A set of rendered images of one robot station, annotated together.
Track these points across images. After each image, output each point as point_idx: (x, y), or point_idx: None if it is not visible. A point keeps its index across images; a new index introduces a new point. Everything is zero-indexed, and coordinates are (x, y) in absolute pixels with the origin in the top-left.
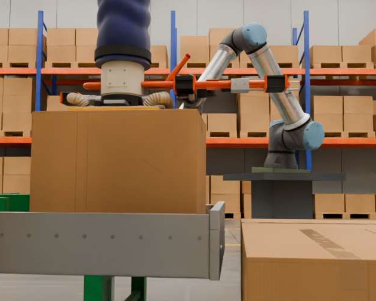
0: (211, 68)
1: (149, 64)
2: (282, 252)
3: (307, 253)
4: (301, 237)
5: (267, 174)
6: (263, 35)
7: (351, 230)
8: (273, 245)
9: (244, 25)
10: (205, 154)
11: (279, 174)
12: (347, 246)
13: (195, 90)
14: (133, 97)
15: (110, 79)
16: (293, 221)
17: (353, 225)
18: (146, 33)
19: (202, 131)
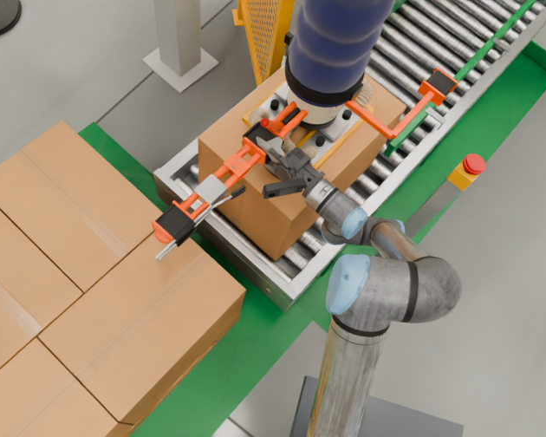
0: (399, 250)
1: (296, 95)
2: (55, 140)
3: (44, 147)
4: (87, 198)
5: (304, 381)
6: (330, 299)
7: (89, 277)
8: (76, 156)
9: (375, 262)
10: (272, 225)
11: (298, 406)
12: (42, 186)
13: (250, 154)
14: (286, 103)
15: None
16: (178, 304)
17: (113, 320)
18: (302, 61)
19: (240, 185)
